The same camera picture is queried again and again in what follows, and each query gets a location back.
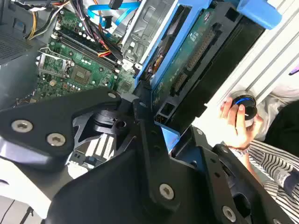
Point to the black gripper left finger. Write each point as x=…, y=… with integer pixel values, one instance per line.
x=46, y=112

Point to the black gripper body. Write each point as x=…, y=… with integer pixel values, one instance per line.
x=105, y=198

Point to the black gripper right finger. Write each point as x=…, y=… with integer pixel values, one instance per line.
x=217, y=177

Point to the hard disk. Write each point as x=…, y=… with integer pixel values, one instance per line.
x=233, y=58

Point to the person's hand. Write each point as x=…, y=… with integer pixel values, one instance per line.
x=233, y=133

